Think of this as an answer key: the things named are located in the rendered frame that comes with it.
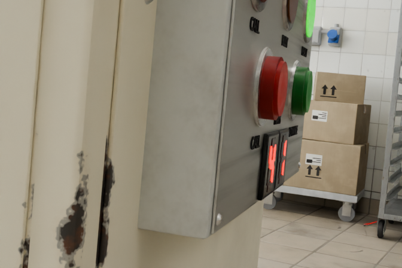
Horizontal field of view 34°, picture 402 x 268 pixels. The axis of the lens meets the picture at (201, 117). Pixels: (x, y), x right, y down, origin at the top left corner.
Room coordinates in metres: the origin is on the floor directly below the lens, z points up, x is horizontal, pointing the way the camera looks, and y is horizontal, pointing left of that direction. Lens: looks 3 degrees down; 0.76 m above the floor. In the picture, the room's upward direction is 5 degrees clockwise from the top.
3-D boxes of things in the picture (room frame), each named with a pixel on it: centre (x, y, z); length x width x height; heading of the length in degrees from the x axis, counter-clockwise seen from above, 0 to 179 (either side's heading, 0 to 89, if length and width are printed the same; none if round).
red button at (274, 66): (0.31, -0.03, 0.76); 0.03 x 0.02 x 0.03; 164
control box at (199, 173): (0.36, -0.03, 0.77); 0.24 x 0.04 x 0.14; 164
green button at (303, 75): (0.41, -0.06, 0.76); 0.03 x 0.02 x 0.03; 164
